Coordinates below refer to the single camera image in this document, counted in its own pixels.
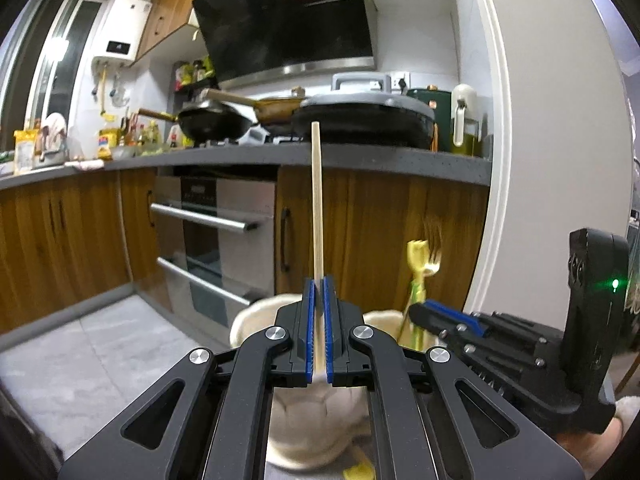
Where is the white refrigerator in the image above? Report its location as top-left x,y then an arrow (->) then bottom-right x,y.
457,0 -> 633,327

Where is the wooden chopstick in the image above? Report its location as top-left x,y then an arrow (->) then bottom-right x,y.
310,121 -> 326,281

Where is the yellow snack bag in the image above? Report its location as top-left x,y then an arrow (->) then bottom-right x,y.
13,129 -> 39,176

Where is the white water heater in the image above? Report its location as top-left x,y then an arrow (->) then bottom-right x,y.
94,0 -> 152,66

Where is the black wok with handle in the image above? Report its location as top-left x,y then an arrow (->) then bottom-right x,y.
138,101 -> 253,145

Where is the black range hood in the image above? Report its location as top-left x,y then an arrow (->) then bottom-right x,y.
193,0 -> 376,87

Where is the person's right hand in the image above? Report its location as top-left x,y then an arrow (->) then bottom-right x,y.
555,396 -> 639,479

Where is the brown frying pan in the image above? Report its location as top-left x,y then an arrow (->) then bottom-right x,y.
198,89 -> 304,125

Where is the gold metal fork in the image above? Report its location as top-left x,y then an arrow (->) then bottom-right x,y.
396,217 -> 442,347

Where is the black grill pan with lid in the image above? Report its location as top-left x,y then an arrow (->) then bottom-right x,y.
291,72 -> 435,151

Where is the stainless built-in oven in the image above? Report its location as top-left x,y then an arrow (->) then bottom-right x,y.
149,168 -> 277,344

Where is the cream floral ceramic utensil holder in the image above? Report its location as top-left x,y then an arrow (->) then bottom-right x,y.
229,294 -> 404,470

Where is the yellow cooking oil bottle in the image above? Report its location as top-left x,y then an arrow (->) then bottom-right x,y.
98,128 -> 120,160

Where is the grey kitchen countertop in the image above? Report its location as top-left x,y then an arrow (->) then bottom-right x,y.
1,143 -> 491,190

